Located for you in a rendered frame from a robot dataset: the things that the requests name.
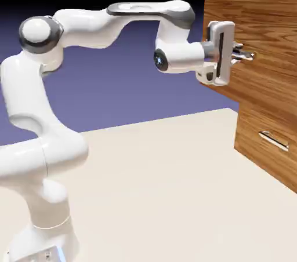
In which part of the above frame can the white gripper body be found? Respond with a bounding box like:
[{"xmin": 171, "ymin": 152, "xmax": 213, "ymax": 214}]
[{"xmin": 207, "ymin": 20, "xmax": 236, "ymax": 86}]

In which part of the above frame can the short silver drawer handle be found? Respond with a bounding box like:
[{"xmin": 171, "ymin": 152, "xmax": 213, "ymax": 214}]
[{"xmin": 234, "ymin": 50, "xmax": 256, "ymax": 61}]

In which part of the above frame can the large wooden drawer front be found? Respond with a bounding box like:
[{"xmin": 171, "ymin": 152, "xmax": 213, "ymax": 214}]
[{"xmin": 200, "ymin": 0, "xmax": 297, "ymax": 132}]

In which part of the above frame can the small wooden drawer front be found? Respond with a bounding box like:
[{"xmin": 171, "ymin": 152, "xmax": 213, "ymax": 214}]
[{"xmin": 233, "ymin": 101, "xmax": 297, "ymax": 194}]

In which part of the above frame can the long silver drawer handle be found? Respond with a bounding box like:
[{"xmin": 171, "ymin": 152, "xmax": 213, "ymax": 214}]
[{"xmin": 258, "ymin": 130, "xmax": 290, "ymax": 152}]

